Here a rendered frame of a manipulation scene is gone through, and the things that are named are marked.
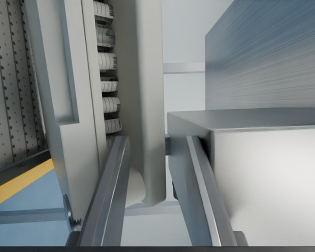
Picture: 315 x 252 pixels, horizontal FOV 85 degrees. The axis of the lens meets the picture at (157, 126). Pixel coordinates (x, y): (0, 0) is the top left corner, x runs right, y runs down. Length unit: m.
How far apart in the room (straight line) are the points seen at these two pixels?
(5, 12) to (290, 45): 0.41
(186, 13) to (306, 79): 3.39
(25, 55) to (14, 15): 0.05
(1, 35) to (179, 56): 3.23
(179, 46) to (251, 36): 3.03
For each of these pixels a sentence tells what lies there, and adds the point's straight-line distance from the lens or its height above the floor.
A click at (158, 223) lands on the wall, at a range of 4.44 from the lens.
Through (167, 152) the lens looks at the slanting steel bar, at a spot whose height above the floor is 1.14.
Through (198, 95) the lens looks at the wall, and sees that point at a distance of 3.47.
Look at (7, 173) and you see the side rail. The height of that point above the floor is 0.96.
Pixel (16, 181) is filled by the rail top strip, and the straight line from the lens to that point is 0.24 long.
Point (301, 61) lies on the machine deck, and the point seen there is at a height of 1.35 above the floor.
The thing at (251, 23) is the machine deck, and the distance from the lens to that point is 0.48.
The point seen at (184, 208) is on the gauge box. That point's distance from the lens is 0.19.
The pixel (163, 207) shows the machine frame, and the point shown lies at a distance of 1.33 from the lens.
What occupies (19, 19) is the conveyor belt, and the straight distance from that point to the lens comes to 0.35.
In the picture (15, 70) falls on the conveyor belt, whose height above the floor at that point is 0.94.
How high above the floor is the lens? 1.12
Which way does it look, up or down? 2 degrees up
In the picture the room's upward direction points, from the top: 88 degrees clockwise
